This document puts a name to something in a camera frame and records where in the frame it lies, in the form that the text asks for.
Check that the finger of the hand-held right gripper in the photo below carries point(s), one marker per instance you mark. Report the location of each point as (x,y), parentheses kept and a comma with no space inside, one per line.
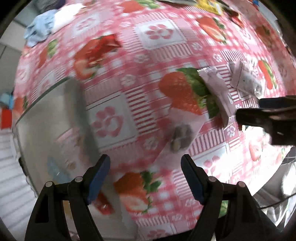
(277,103)
(259,117)

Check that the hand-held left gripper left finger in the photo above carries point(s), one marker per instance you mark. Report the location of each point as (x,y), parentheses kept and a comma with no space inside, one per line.
(97,180)

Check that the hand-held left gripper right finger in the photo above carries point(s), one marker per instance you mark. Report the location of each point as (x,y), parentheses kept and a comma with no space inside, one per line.
(194,180)

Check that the clear plastic container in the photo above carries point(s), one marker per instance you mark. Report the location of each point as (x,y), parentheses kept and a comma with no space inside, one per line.
(50,129)

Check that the red twisted candy wrapper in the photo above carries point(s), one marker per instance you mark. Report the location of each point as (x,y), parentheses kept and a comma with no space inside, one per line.
(235,17)

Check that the yellow snack packet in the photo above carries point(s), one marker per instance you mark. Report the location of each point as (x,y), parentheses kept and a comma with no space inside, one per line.
(208,4)

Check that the strawberry print tablecloth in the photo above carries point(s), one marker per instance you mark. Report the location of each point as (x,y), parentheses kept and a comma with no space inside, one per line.
(148,58)

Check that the red snack packet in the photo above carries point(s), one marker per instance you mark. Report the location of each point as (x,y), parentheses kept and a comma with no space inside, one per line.
(105,44)

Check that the light blue cloth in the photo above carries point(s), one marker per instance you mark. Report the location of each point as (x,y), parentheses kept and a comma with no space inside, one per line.
(39,27)

